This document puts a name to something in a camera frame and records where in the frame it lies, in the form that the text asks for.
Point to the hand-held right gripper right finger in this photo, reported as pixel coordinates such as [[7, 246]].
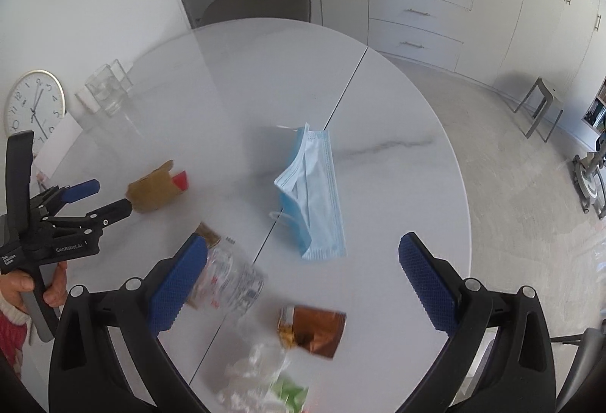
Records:
[[426, 285]]

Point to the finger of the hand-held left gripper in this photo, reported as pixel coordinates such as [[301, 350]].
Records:
[[83, 190], [111, 211]]

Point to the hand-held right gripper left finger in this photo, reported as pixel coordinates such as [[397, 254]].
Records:
[[177, 285]]

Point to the brown paper box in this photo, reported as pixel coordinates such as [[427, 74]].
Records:
[[151, 193]]

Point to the clear plastic bottle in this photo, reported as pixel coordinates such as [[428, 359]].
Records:
[[232, 280]]

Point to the green white wrapper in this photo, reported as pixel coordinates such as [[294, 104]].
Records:
[[255, 375]]

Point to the blue face mask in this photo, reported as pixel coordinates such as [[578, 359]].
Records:
[[312, 195]]

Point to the person's left forearm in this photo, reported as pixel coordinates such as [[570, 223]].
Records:
[[10, 332]]

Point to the person's left hand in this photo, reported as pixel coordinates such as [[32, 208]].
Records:
[[56, 287]]

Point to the white board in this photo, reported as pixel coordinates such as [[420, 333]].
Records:
[[61, 143]]

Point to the small brown packet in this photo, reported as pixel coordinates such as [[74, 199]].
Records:
[[209, 233]]

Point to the clear glass vase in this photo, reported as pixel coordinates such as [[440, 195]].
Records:
[[108, 91]]

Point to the copper snack wrapper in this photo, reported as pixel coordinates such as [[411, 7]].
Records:
[[317, 330]]

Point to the grey floor cleaner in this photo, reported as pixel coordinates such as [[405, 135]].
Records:
[[591, 183]]

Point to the grey metal stool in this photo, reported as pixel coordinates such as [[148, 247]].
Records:
[[542, 88]]

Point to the open shelf unit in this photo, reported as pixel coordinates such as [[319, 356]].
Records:
[[597, 110]]

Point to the grey dining chair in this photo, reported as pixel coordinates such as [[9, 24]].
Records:
[[258, 8]]

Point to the tall beige cabinet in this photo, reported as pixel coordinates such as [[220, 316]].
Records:
[[554, 15]]

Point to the white wall clock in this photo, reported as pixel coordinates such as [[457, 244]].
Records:
[[33, 107]]

